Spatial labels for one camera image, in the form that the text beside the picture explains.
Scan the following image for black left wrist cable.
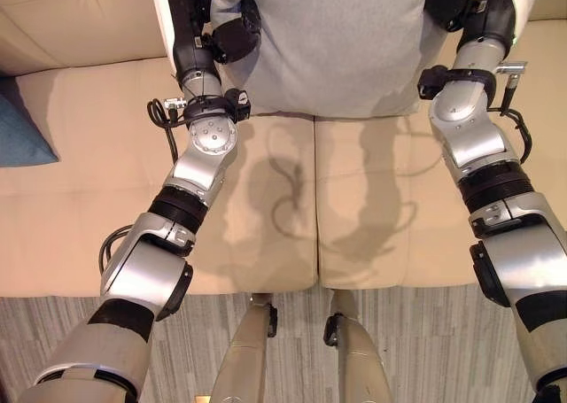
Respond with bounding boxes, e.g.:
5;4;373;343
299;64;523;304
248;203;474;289
146;97;185;167

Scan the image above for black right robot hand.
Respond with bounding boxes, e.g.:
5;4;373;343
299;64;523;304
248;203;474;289
423;0;531;50

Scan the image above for silver right robot leg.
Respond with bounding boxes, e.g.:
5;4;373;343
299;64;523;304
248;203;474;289
323;289;394;403

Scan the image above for silver robot leg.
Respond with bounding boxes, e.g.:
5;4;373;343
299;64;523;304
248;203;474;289
211;291;279;403
323;289;394;403

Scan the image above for blue cushion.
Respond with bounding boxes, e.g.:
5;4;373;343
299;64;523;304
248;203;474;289
0;74;61;168

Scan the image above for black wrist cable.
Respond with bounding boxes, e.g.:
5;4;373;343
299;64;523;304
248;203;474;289
146;97;185;167
498;73;533;166

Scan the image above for silver left robot leg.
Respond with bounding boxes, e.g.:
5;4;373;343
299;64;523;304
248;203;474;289
211;291;279;403

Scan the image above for light grey cushion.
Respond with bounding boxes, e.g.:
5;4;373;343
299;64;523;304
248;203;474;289
209;0;439;120

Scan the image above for beige sofa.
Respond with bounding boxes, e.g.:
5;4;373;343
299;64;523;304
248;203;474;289
0;0;567;297

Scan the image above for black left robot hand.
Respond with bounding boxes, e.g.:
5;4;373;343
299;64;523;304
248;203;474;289
152;0;262;79

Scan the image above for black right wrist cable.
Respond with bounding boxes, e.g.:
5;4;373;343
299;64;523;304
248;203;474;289
498;73;533;166

